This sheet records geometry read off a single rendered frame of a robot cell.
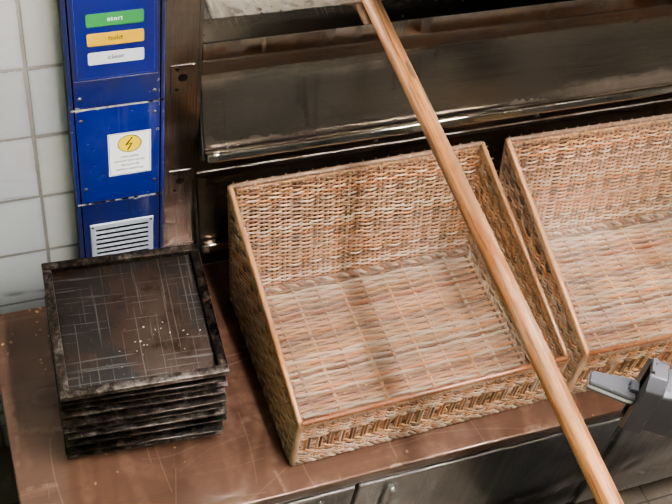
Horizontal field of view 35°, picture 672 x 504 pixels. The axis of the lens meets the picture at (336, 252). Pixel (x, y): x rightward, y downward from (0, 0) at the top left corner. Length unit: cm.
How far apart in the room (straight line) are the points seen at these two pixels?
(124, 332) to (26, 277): 35
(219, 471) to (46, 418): 34
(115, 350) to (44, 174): 34
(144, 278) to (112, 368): 20
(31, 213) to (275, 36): 56
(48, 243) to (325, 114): 58
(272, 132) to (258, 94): 8
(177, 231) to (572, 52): 86
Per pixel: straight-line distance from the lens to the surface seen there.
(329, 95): 200
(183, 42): 182
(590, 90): 227
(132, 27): 173
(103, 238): 208
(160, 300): 193
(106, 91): 181
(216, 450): 203
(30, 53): 177
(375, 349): 217
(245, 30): 186
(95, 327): 190
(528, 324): 150
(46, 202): 202
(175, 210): 212
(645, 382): 141
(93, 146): 189
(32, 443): 205
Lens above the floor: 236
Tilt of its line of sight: 50 degrees down
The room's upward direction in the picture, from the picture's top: 12 degrees clockwise
